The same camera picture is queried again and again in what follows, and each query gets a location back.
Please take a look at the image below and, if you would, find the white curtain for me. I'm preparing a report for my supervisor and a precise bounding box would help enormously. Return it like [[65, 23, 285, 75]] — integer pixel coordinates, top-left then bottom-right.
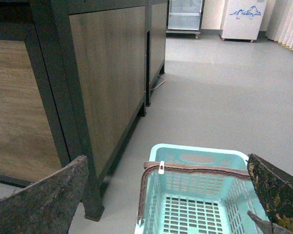
[[265, 0, 293, 51]]

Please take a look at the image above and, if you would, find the white chest freezer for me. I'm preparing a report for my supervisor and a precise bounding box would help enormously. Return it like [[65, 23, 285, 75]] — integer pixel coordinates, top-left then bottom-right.
[[220, 0, 267, 42]]

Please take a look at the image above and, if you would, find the light blue plastic basket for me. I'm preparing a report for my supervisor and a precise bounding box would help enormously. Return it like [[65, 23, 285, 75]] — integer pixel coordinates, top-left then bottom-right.
[[135, 144, 268, 234]]

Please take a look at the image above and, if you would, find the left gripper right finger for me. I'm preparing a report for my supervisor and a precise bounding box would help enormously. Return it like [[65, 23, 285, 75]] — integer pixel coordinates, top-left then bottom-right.
[[247, 154, 293, 234]]

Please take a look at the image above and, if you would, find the glass door refrigerator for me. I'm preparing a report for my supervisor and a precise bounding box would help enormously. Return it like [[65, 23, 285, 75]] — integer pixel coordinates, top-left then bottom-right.
[[167, 0, 205, 39]]

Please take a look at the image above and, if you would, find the dark wooden display stand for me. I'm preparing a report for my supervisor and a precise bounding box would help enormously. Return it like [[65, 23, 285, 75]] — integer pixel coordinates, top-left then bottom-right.
[[0, 0, 167, 221]]

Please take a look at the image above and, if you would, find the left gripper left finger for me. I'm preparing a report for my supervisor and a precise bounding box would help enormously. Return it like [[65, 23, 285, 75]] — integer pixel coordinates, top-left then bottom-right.
[[0, 156, 88, 234]]

